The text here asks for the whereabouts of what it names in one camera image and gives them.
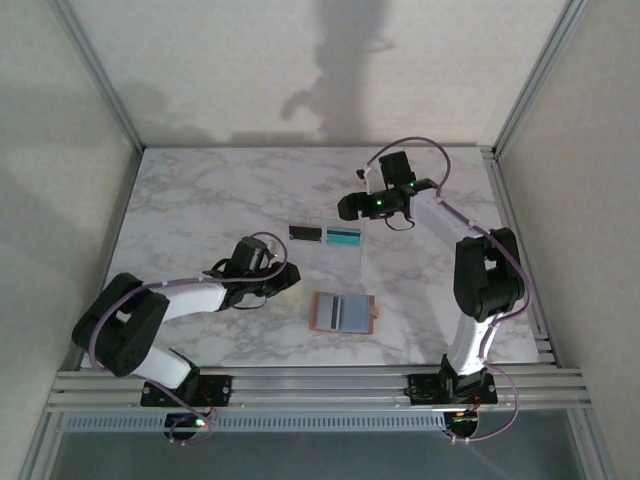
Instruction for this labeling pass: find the pink leather card holder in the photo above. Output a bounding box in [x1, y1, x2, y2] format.
[306, 290, 382, 335]

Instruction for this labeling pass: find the teal credit card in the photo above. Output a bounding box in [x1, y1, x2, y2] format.
[325, 227, 363, 250]

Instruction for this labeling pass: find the black credit card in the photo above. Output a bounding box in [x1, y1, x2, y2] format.
[288, 224, 324, 242]

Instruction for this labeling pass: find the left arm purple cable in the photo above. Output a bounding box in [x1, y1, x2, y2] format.
[84, 230, 291, 446]

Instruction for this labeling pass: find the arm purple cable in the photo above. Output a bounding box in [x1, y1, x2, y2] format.
[363, 137, 531, 444]
[84, 230, 291, 446]

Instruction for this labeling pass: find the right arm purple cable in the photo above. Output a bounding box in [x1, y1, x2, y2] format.
[363, 137, 531, 444]

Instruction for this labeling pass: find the aluminium frame cross rail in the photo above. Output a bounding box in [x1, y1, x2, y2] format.
[44, 367, 595, 414]

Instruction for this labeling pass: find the aluminium table side rail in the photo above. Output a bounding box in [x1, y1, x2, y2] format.
[74, 147, 146, 371]
[481, 147, 557, 369]

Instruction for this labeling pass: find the grey slotted cable duct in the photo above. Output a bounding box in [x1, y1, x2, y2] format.
[63, 412, 447, 434]

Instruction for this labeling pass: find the aluminium frame post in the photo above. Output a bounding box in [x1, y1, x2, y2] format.
[492, 0, 590, 156]
[47, 0, 147, 154]

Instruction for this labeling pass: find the aluminium frame leg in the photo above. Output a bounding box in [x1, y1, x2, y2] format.
[567, 409, 619, 480]
[19, 412, 66, 480]

